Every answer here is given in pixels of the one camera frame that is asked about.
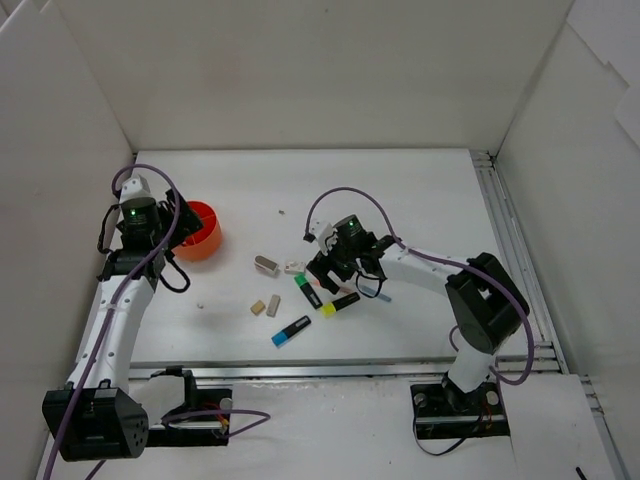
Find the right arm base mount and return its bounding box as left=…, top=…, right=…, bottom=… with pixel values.
left=410, top=374, right=511, bottom=458

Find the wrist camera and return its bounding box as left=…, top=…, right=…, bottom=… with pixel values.
left=119, top=174, right=151, bottom=204
left=303, top=219, right=337, bottom=254

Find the aluminium side rail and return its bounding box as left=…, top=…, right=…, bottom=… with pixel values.
left=470, top=150, right=569, bottom=374

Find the small tan eraser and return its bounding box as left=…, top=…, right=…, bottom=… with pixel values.
left=250, top=300, right=266, bottom=315

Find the green capped black marker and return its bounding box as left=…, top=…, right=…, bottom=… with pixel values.
left=294, top=273, right=322, bottom=310

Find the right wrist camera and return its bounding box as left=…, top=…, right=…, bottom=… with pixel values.
left=303, top=219, right=337, bottom=254

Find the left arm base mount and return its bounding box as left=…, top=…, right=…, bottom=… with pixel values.
left=132, top=367, right=233, bottom=448

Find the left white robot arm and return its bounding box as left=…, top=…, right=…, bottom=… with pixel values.
left=42, top=187, right=203, bottom=462

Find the blue slim highlighter pen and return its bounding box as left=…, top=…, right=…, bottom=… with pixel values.
left=358, top=285, right=392, bottom=303

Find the orange slim highlighter pen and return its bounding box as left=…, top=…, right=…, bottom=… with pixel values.
left=309, top=279, right=353, bottom=294

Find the aluminium front rail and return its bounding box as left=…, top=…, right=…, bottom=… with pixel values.
left=128, top=355, right=564, bottom=383

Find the blue capped black marker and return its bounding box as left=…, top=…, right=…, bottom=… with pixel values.
left=271, top=316, right=311, bottom=348

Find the long beige eraser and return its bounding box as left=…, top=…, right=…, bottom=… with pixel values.
left=266, top=294, right=281, bottom=318

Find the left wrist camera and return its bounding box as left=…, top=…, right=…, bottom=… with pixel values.
left=119, top=174, right=151, bottom=204

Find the yellow capped black marker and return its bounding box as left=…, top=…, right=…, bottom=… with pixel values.
left=320, top=292, right=361, bottom=318

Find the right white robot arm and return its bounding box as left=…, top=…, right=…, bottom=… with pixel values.
left=304, top=215, right=530, bottom=412

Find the white eraser in sleeve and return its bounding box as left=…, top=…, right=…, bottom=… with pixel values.
left=284, top=260, right=306, bottom=275

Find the orange round pen holder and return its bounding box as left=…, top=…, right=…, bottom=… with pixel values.
left=173, top=200, right=223, bottom=262

